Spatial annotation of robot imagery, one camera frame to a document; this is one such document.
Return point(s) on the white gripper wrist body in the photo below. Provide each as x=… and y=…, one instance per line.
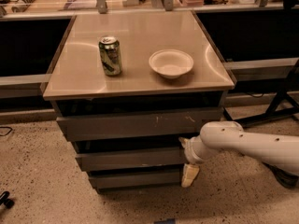
x=189, y=153

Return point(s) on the grey drawer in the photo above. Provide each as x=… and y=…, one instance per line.
x=160, y=176
x=141, y=158
x=137, y=124

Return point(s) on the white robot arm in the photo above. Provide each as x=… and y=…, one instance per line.
x=280, y=153

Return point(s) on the grey top drawer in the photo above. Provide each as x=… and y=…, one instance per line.
x=137, y=124

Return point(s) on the grey bottom drawer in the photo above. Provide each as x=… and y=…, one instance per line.
x=160, y=176

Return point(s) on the grey drawer cabinet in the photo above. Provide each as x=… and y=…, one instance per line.
x=78, y=85

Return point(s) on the white bowl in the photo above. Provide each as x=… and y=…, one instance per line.
x=171, y=63

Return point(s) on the dark shoe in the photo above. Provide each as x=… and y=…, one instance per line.
x=285, y=179

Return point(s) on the green soda can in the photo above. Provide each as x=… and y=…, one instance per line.
x=110, y=54

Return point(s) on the black object on floor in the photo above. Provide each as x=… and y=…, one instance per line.
x=5, y=200

